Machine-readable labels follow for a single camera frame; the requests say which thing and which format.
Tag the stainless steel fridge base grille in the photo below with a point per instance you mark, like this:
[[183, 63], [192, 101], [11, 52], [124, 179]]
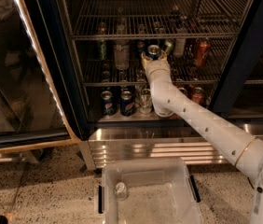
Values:
[[107, 145]]

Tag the white green can bottom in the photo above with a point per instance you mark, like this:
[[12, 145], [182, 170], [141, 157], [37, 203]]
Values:
[[145, 101]]

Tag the white can middle shelf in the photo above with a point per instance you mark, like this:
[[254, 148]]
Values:
[[179, 47]]

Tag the blue pepsi can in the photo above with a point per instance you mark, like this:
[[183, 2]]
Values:
[[126, 103], [108, 103]]

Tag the red coke can middle shelf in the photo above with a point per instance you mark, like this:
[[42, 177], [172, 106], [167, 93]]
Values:
[[201, 51]]

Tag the middle wire shelf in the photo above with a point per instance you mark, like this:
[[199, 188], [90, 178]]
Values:
[[99, 73]]

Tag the glass fridge door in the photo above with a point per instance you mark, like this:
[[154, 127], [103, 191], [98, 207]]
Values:
[[36, 109]]

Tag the green can middle shelf left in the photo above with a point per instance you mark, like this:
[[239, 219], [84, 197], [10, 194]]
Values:
[[101, 44]]

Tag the clear glass jar in bin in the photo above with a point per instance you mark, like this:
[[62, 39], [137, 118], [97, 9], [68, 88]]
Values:
[[121, 191]]

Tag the green sprite can middle shelf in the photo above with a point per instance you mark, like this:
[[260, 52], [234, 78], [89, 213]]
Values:
[[167, 46]]

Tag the blue pepsi can shelf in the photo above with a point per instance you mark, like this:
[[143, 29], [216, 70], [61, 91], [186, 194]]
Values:
[[153, 52]]

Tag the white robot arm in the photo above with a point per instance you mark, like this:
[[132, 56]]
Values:
[[240, 148]]

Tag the upper wire shelf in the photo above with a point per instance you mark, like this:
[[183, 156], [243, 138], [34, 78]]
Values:
[[151, 19]]

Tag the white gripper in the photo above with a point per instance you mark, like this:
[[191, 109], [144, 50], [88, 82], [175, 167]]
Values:
[[158, 68]]

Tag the clear plastic storage bin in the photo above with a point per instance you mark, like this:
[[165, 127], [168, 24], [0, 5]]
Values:
[[160, 191]]

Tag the clear plastic water bottle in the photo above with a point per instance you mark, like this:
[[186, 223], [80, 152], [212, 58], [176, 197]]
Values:
[[121, 49]]

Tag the wire shelf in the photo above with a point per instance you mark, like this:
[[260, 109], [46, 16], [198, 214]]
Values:
[[151, 19], [99, 73]]

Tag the blue pepsi can bottom left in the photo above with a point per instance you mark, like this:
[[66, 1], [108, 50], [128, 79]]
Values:
[[108, 103]]

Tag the orange can bottom right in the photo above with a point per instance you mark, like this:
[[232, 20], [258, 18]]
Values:
[[197, 95]]

